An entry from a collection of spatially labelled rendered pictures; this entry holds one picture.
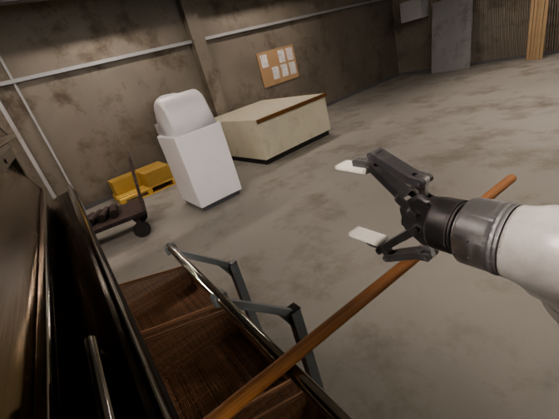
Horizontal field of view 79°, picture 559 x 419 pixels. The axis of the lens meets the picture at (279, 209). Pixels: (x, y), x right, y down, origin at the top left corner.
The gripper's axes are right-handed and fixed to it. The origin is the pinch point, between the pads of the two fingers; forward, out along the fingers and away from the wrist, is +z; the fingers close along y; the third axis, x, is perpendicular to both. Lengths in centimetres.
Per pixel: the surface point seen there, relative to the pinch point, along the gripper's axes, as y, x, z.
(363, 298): 28.0, 3.1, 5.4
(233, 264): 54, 4, 89
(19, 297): -1, -53, 26
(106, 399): 1.9, -45.5, -5.6
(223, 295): 31, -18, 40
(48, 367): 1, -51, 5
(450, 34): 50, 1010, 560
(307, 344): 28.0, -14.4, 5.2
